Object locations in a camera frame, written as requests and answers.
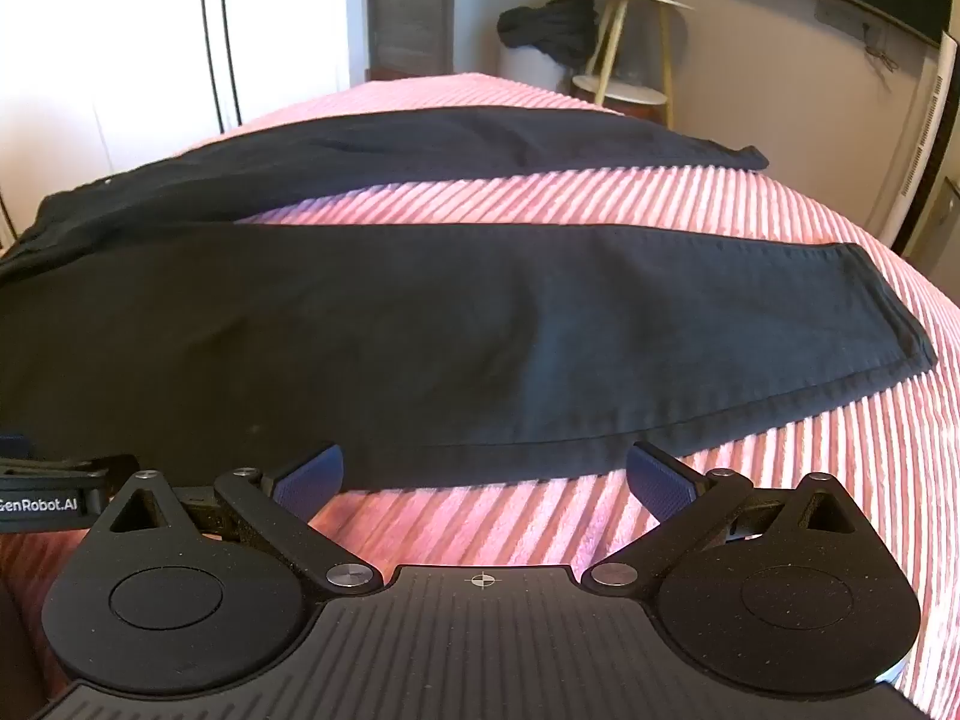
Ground black pants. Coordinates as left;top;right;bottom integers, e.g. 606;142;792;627
0;106;938;492

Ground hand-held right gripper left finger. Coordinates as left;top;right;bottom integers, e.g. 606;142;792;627
90;444;383;597

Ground dark cable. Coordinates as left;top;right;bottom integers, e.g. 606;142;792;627
862;21;901;73

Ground dark cloth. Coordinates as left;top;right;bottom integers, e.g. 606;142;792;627
496;0;601;68

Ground white laundry basket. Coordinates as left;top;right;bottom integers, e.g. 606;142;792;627
499;43;568;92

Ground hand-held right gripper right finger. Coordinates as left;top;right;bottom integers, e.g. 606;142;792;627
581;441;863;601

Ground white round side table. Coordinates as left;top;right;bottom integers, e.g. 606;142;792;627
571;0;695;128

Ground white tower appliance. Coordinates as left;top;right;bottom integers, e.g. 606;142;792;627
874;37;960;256

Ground pink ribbed blanket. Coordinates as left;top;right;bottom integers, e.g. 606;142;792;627
0;73;960;720

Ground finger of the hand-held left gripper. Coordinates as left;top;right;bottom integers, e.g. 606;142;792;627
45;453;140;492

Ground grey wooden door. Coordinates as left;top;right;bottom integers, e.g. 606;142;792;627
367;0;458;80

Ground white wardrobe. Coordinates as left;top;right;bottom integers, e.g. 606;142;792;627
0;0;353;241

